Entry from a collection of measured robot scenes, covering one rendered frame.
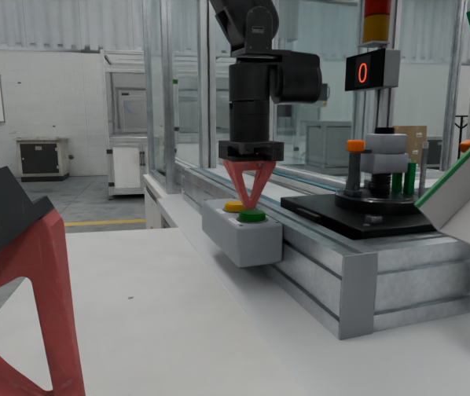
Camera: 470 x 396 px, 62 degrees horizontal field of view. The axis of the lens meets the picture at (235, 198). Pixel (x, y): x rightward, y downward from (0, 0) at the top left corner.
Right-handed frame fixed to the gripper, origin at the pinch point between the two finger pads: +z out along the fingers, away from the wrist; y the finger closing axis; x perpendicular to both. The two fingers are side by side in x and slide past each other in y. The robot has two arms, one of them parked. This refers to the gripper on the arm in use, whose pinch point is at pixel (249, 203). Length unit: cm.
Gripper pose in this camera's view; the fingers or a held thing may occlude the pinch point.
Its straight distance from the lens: 58.2
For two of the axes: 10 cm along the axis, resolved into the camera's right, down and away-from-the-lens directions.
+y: -3.2, -1.7, 9.3
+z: 0.1, 9.8, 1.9
